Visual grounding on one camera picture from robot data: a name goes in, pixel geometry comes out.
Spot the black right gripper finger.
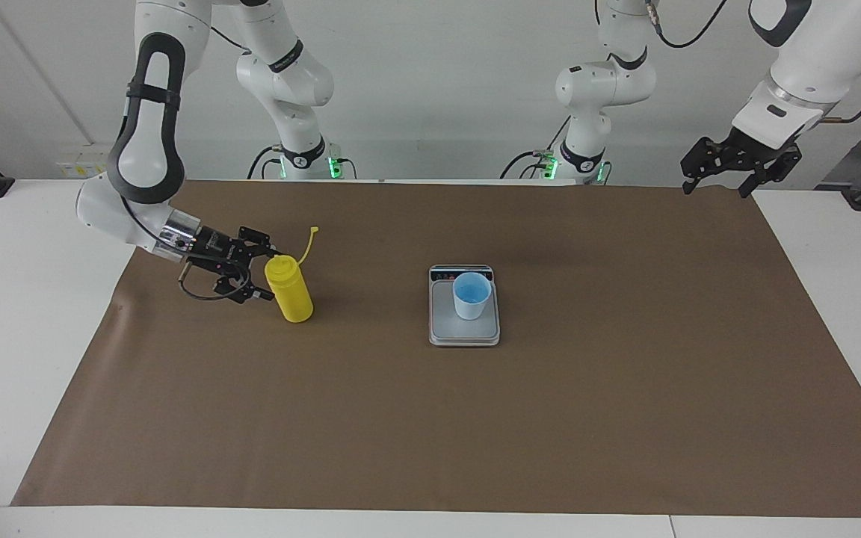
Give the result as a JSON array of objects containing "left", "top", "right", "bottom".
[
  {"left": 239, "top": 227, "right": 279, "bottom": 259},
  {"left": 213, "top": 274, "right": 277, "bottom": 306}
]

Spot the yellow squeeze seasoning bottle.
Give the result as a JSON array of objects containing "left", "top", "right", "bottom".
[{"left": 264, "top": 226, "right": 321, "bottom": 324}]

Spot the light blue plastic cup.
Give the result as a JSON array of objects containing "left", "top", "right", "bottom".
[{"left": 452, "top": 272, "right": 493, "bottom": 321}]

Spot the silver digital kitchen scale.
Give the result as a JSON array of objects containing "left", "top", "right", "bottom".
[{"left": 428, "top": 265, "right": 501, "bottom": 348}]

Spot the brown paper table mat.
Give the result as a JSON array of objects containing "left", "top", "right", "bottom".
[{"left": 10, "top": 179, "right": 861, "bottom": 518}]

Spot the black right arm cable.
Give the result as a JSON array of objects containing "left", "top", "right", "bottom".
[{"left": 118, "top": 22, "right": 253, "bottom": 302}]

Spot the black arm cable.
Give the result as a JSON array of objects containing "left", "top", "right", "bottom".
[
  {"left": 644, "top": 0, "right": 861, "bottom": 124},
  {"left": 118, "top": 22, "right": 253, "bottom": 302}
]

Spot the black right base cable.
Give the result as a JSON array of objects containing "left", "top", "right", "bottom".
[{"left": 247, "top": 143, "right": 286, "bottom": 180}]

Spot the black base cable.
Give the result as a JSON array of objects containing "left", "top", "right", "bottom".
[
  {"left": 500, "top": 116, "right": 573, "bottom": 180},
  {"left": 247, "top": 143, "right": 286, "bottom": 180}
]

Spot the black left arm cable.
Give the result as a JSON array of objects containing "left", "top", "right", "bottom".
[{"left": 644, "top": 0, "right": 861, "bottom": 124}]

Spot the white wall socket box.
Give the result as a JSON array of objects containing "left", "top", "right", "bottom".
[{"left": 57, "top": 148, "right": 114, "bottom": 179}]

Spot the black left base cable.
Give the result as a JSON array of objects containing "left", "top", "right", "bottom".
[{"left": 500, "top": 116, "right": 573, "bottom": 180}]

